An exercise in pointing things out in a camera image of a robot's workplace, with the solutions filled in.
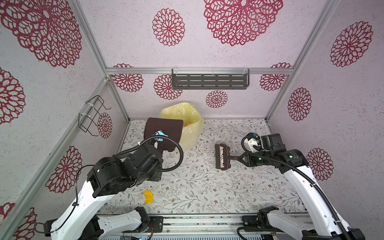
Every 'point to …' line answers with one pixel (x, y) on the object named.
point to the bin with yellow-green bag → (193, 121)
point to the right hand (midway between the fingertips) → (240, 156)
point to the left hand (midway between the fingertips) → (158, 170)
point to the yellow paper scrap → (149, 196)
